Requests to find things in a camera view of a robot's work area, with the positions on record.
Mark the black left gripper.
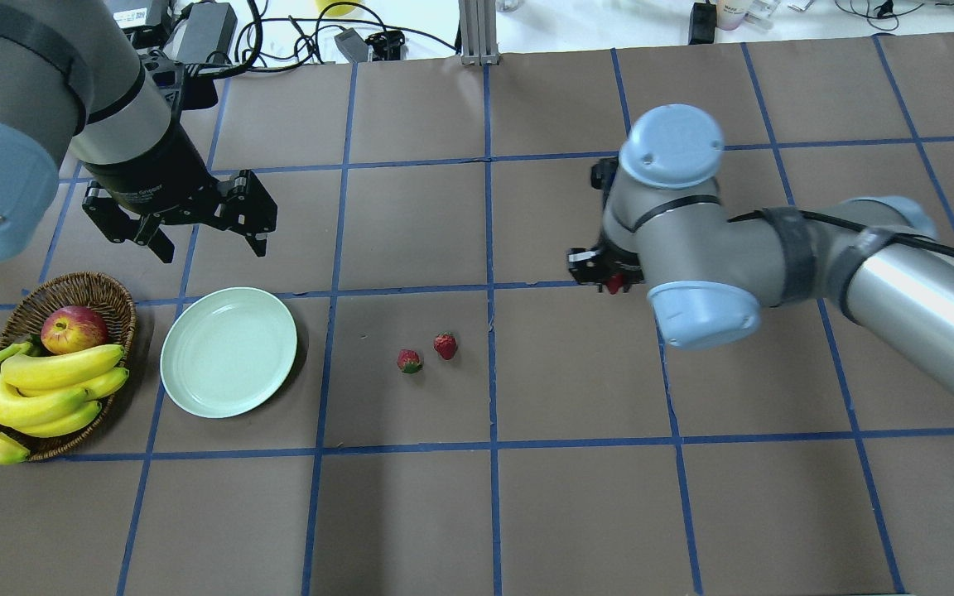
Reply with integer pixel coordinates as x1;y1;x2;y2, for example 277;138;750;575
82;124;279;264

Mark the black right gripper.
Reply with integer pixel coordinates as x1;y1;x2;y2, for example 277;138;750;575
567;242;646;295

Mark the red strawberry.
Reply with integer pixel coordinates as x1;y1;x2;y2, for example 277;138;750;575
395;348;423;374
434;332;459;361
603;274;625;295

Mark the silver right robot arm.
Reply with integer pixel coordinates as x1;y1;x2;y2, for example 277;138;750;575
566;104;954;395

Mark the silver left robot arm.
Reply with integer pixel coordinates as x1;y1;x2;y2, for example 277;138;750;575
0;1;277;263

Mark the light green plate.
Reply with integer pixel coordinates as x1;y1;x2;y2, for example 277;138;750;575
159;287;299;419

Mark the red apple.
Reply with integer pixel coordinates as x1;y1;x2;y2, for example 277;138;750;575
39;305;109;355

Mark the black power brick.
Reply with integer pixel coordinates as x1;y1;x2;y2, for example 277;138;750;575
174;2;236;64

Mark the woven wicker fruit basket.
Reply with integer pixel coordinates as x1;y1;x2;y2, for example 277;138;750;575
0;272;137;463

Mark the yellow banana bunch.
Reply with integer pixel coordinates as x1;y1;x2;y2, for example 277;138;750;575
0;342;130;465

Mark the black power adapter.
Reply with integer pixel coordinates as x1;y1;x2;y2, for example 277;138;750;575
687;1;718;46

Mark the white paper cup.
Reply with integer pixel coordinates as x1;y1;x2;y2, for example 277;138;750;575
713;0;754;31

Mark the aluminium frame post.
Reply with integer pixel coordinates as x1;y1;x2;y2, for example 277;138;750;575
458;0;501;65

